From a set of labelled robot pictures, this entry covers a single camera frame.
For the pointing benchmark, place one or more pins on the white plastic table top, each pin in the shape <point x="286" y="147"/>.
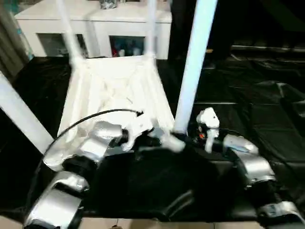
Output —
<point x="114" y="90"/>

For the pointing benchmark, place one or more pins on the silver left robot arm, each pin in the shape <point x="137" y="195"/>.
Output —
<point x="81" y="162"/>

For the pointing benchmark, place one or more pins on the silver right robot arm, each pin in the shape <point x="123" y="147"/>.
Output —
<point x="252" y="162"/>

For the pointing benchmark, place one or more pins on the black mat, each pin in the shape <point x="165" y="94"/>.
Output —
<point x="257" y="105"/>

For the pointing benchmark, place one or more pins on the white glass-door cabinet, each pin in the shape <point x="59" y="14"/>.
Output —
<point x="95" y="19"/>

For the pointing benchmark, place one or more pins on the grey curtain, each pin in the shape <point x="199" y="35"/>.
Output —
<point x="10" y="43"/>

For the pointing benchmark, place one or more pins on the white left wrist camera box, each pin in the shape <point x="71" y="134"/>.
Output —
<point x="139" y="125"/>

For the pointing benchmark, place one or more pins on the black metal rail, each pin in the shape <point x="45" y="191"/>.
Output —
<point x="269" y="47"/>

